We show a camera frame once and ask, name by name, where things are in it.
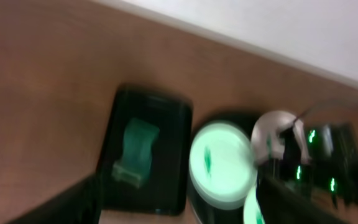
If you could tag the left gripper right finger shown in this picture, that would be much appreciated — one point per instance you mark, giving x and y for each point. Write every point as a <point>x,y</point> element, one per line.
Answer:
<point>278,204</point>

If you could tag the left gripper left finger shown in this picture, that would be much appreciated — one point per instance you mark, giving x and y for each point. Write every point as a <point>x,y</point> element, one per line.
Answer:
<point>80,203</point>

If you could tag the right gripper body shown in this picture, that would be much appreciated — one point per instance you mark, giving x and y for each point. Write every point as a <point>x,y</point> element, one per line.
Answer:
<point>290,169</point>

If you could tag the mint plate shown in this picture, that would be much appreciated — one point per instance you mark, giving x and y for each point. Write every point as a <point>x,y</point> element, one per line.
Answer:
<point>251,211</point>
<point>221,165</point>

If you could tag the green scrubbing sponge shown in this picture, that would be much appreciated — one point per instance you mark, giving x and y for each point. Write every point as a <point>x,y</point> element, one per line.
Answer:
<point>134,166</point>

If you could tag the white plate top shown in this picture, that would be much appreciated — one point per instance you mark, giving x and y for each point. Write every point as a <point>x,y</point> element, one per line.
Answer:
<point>265,140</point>

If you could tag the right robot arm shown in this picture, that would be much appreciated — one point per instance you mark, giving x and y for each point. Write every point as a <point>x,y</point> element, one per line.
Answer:
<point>331,164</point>

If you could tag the black round tray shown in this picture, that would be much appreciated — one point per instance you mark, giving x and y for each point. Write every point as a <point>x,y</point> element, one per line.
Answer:
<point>204,212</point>

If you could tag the black rectangular water tray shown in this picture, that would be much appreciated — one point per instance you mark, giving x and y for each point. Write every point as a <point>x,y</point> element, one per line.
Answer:
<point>164,192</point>

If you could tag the mint plate bottom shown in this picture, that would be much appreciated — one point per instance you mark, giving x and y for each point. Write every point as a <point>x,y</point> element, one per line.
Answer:
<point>251,211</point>

